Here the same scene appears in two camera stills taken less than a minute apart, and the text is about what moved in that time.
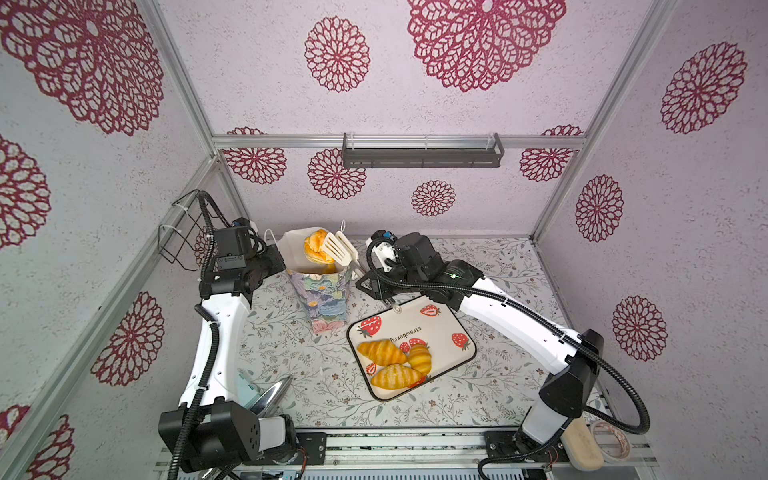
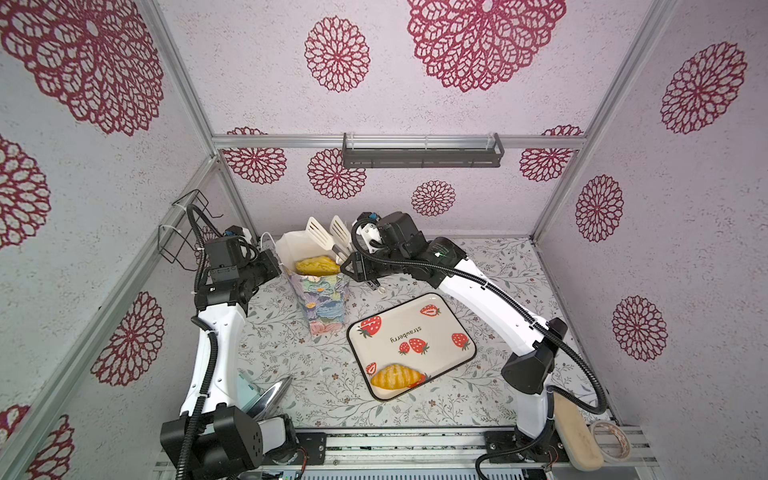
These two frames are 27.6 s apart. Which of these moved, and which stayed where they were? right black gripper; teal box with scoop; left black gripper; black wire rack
Moved: right black gripper
Stayed: teal box with scoop; black wire rack; left black gripper
